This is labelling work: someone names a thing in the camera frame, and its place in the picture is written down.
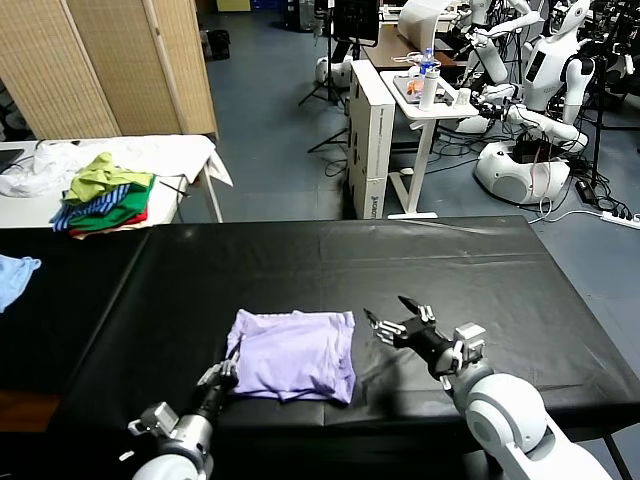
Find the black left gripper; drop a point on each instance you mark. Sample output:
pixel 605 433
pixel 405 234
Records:
pixel 215 397

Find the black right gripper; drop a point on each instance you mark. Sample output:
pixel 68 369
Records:
pixel 422 342

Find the lavender t-shirt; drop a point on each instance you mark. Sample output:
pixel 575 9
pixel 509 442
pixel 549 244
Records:
pixel 295 355

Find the white humanoid robot raised arm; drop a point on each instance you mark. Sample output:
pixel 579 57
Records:
pixel 492 60

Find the low white robot base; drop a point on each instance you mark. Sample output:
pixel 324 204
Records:
pixel 472 125

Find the small white robot base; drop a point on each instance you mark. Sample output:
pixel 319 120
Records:
pixel 342 72

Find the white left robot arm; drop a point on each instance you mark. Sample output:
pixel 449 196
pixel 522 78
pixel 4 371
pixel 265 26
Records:
pixel 175 450

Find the pile of colourful clothes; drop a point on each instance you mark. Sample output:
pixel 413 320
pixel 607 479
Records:
pixel 115 212

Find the large black table cover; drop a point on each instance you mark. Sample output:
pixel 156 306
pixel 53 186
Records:
pixel 400 260

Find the small black table cover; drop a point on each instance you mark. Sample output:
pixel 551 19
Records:
pixel 75 300

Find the tall white cardboard box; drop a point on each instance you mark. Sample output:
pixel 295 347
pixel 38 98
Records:
pixel 370 150

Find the red garment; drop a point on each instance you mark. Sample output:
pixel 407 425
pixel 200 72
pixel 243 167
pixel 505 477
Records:
pixel 141 217

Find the beige garment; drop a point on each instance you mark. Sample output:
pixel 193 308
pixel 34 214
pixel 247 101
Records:
pixel 100 235

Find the blue striped garment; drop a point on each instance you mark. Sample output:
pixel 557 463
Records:
pixel 102 201

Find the white adjustable side table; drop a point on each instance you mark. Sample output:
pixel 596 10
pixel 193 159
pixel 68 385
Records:
pixel 440 112

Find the black power adapter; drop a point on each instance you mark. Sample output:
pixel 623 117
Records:
pixel 585 191

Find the white cloth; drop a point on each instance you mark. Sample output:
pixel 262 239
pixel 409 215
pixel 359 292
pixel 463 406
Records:
pixel 165 155

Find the white thermos bottle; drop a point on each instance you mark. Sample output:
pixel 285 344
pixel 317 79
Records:
pixel 428 92

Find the light blue garment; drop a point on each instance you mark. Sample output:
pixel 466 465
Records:
pixel 12 280

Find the white paper cup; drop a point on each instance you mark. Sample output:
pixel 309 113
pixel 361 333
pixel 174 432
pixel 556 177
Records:
pixel 463 98

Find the lime green garment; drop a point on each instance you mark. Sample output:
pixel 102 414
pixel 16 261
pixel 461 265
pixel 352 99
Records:
pixel 95 180

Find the orange packet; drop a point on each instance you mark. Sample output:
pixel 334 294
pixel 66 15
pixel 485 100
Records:
pixel 413 88

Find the grey tray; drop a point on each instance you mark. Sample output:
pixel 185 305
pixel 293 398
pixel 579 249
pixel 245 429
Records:
pixel 402 87

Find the white power strip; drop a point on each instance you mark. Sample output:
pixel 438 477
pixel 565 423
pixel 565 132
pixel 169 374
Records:
pixel 620 218

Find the white folding table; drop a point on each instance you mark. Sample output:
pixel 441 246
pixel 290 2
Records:
pixel 30 210

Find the black tripod stand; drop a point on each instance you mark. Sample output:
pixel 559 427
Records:
pixel 330 75

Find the clear water bottle blue label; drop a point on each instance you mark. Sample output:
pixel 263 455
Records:
pixel 426 62

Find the brown desk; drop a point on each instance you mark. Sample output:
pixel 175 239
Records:
pixel 387 52

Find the black light stand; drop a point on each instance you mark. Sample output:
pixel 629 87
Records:
pixel 599 125

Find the white humanoid robot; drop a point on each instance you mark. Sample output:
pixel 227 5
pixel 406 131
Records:
pixel 542 70

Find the white curved device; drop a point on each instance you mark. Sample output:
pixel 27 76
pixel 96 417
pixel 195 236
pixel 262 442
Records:
pixel 417 22

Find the black monitor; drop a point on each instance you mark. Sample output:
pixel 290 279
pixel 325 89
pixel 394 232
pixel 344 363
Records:
pixel 355 20

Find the black bag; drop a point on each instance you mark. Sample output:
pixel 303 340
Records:
pixel 219 45

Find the bamboo folding screen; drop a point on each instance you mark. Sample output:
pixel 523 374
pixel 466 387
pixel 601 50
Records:
pixel 100 60

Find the blue storage cabinet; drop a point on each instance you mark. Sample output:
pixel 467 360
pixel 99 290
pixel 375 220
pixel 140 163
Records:
pixel 267 5

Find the yellow cabinet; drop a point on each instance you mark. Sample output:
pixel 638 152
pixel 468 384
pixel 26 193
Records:
pixel 232 5

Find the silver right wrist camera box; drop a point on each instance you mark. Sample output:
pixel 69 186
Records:
pixel 470 345

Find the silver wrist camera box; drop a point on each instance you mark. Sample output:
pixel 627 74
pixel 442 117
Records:
pixel 157 420
pixel 470 345

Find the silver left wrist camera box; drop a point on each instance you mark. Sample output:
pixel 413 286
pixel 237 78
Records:
pixel 157 420

